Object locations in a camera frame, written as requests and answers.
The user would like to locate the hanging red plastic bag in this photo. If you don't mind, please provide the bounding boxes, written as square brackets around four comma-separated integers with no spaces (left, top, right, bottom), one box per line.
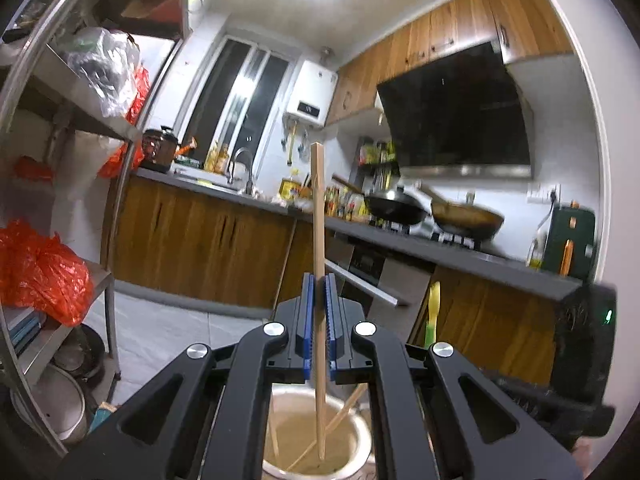
[97,67,151,178]

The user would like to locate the wooden broom stick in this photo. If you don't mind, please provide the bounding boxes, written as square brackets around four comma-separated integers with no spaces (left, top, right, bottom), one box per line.
[272,220,298,321]

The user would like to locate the kitchen window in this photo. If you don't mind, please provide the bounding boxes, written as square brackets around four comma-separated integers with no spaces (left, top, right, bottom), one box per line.
[182,35,291,166]

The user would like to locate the metal sink faucet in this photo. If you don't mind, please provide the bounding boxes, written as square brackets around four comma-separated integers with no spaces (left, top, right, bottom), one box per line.
[230,147,256,193]

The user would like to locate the large metal pot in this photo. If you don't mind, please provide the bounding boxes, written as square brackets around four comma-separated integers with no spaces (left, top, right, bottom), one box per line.
[10,365,88,443]

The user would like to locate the wooden chopstick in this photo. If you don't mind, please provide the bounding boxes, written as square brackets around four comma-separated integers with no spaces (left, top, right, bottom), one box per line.
[269,400,281,453]
[310,142,328,461]
[286,384,369,472]

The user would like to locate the crumpled red plastic bag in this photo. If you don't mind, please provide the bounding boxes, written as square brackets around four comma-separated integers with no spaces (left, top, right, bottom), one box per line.
[0,220,95,326]

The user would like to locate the wooden lower cabinets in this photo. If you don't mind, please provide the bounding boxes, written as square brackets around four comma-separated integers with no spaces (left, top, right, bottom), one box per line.
[107,177,561,386]

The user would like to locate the wooden upper cabinets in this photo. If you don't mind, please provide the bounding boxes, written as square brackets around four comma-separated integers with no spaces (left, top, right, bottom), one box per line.
[325,0,573,128]

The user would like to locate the clear plastic bag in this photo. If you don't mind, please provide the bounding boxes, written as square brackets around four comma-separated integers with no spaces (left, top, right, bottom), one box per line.
[62,27,141,118]

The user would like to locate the dark green air fryer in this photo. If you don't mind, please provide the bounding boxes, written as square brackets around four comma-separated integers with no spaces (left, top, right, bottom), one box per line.
[542,202,598,278]

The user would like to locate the dark red pressure cooker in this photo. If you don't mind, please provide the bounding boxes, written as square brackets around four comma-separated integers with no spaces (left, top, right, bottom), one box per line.
[141,127,180,173]

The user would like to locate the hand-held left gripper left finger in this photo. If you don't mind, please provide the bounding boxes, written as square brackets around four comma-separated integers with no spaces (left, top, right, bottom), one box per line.
[52,272,317,480]

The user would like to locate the white wall socket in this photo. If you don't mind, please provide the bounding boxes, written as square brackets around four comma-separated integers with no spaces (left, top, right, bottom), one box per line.
[527,182,561,206]

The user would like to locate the row of seasoning bottles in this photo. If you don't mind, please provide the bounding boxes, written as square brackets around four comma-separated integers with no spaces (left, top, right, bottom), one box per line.
[322,185,371,221]

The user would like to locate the red flat item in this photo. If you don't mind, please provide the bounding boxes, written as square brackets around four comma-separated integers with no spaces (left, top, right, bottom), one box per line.
[15,155,53,181]

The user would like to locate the yellow plastic tongs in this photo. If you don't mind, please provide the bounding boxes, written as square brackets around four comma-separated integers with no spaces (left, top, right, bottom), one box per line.
[425,281,442,348]

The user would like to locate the small metal pot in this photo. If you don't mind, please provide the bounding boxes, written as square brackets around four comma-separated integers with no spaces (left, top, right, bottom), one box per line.
[52,325,106,381]

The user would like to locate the built-in oven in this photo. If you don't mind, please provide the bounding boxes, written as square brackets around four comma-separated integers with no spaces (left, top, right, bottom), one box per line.
[325,245,401,321]

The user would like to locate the black wok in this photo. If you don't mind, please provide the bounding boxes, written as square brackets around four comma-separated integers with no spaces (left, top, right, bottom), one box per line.
[332,175,431,226]

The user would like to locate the glass olive oil bottle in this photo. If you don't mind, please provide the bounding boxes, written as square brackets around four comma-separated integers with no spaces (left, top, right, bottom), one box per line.
[527,220,546,268]

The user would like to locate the black range hood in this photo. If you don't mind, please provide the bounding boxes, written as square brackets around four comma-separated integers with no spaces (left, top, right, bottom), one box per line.
[376,40,535,181]

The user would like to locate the golden frying pan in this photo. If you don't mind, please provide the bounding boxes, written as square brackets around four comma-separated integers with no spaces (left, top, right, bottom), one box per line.
[420,187,506,241]

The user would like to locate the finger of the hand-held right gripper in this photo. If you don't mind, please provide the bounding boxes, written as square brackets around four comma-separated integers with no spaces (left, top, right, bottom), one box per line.
[480,367,551,426]

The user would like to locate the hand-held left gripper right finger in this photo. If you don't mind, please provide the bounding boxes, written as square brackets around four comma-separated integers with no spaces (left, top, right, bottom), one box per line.
[324,272,586,480]

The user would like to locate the wall spice rack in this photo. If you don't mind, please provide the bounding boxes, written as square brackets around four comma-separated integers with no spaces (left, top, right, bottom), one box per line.
[357,137,401,191]

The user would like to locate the white water heater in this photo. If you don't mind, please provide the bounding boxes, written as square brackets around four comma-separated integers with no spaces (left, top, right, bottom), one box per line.
[285,60,336,128]

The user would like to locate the floral ceramic utensil holder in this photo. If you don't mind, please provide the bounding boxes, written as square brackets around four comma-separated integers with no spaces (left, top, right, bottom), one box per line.
[260,385,373,480]

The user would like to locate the wooden cabinets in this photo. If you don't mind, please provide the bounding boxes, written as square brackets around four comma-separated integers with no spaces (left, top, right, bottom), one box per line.
[325,0,573,128]
[107,177,561,386]

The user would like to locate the metal shelf rack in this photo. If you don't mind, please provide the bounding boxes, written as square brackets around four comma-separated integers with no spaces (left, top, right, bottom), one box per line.
[0,0,196,461]

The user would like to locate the grey kitchen countertop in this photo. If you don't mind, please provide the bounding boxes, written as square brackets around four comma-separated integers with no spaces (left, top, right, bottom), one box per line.
[135,167,583,301]

